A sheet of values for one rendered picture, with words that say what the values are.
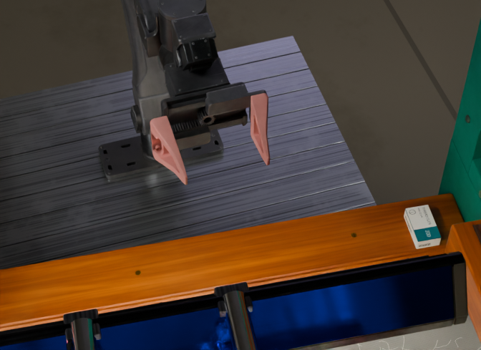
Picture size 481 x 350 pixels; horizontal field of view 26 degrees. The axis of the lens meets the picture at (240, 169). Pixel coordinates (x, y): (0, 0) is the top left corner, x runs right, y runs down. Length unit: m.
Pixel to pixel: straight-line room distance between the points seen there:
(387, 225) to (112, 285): 0.41
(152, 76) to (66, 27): 1.39
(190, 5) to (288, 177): 0.55
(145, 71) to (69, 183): 0.24
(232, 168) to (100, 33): 1.29
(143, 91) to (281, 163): 0.27
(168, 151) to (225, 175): 0.52
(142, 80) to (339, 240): 0.38
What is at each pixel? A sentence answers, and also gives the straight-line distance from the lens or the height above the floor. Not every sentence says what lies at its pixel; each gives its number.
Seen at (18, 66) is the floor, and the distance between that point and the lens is 2.88.
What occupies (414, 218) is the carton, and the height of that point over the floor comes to 0.79.
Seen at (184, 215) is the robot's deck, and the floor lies 0.67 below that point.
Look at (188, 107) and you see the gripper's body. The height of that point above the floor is 1.10.
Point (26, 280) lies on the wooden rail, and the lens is 1.49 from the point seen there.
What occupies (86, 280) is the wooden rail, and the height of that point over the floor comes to 0.76.
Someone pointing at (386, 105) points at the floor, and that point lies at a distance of 2.74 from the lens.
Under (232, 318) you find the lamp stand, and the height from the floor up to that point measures 1.12.
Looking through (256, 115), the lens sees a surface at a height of 1.10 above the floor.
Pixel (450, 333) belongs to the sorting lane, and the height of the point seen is 0.74.
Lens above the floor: 1.99
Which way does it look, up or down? 51 degrees down
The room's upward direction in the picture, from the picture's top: straight up
